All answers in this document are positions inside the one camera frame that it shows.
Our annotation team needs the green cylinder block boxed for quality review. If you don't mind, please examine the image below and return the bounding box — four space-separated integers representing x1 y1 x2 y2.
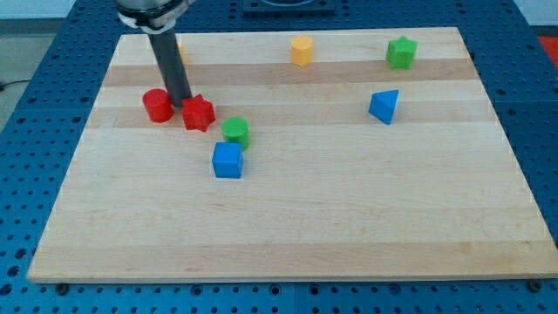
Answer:
221 117 251 150

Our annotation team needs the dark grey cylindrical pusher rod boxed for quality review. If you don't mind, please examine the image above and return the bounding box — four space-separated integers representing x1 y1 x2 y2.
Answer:
148 27 193 107

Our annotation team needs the blue triangular prism block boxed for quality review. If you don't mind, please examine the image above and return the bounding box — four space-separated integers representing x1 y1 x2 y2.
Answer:
368 90 399 125

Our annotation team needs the black cable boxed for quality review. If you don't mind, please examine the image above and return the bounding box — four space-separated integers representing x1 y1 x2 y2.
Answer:
0 78 31 92

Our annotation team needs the light wooden board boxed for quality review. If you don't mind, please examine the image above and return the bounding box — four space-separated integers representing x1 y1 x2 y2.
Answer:
27 27 557 283

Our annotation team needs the yellow heart block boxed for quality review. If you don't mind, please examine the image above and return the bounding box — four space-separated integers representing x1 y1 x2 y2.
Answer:
177 42 187 66

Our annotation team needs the red star block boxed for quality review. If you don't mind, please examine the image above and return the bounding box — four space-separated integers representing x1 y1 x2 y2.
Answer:
181 94 216 133

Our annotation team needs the blue cube block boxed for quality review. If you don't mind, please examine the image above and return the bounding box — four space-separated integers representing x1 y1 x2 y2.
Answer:
212 142 244 179

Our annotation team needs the green star block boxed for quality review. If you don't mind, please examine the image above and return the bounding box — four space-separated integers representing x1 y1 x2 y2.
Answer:
385 36 418 70

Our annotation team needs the yellow hexagon block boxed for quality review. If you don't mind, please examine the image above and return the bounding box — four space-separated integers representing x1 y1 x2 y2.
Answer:
290 35 313 66

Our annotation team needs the red object at edge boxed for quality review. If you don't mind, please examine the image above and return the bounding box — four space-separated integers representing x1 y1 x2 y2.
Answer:
538 36 558 67

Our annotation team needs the red cylinder block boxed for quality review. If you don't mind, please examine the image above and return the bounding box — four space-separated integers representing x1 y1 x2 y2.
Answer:
142 88 174 123

